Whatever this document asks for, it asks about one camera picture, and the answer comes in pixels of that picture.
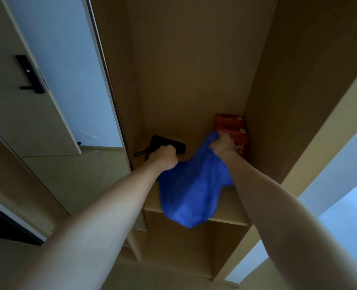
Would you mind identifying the white bed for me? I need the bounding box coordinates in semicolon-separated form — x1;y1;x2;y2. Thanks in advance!
319;178;357;269

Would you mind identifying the person's right forearm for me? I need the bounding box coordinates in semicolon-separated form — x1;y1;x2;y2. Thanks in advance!
224;151;357;290

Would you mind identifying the light wooden wardrobe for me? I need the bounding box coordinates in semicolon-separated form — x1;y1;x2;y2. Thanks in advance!
0;0;357;287

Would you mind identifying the black framed glass door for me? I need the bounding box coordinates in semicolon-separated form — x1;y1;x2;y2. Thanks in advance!
0;199;45;247

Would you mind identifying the tall mirror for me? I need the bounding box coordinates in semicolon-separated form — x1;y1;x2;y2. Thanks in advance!
0;0;147;232

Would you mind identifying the black hair dryer with cable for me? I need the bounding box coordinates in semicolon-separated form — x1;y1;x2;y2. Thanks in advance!
134;135;187;162

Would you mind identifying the person's left forearm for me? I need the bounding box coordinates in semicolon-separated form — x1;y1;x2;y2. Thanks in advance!
15;161;167;290

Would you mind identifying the blue microfibre cloth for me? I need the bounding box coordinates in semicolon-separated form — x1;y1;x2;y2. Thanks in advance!
159;131;235;229

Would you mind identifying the person's left hand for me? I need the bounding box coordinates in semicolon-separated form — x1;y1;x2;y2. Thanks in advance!
147;145;179;171

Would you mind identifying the person's right hand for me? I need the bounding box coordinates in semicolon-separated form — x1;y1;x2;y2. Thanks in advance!
208;131;236;160

